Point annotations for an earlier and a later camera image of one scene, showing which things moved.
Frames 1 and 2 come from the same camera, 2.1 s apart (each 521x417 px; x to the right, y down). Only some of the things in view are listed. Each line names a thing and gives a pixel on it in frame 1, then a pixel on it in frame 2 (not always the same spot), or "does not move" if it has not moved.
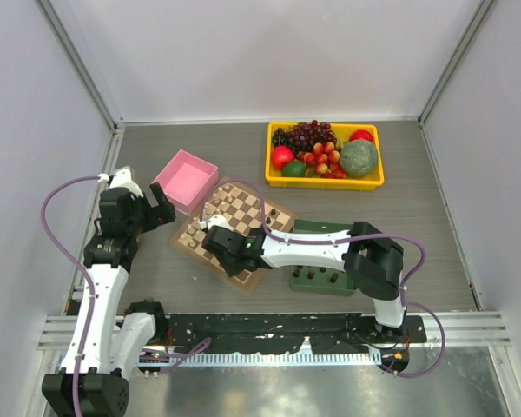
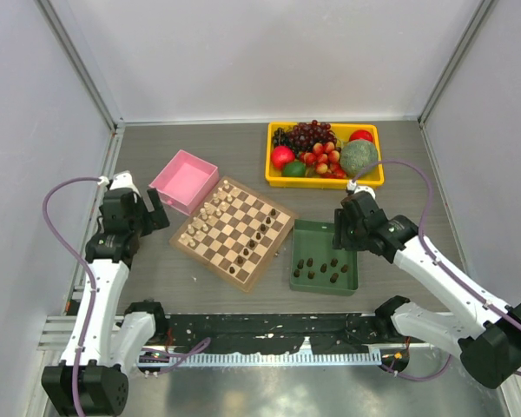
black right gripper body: (230, 266) to (346, 235)
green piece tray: (319, 280) does not move
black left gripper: (157, 215) does not move
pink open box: (186, 180) does not move
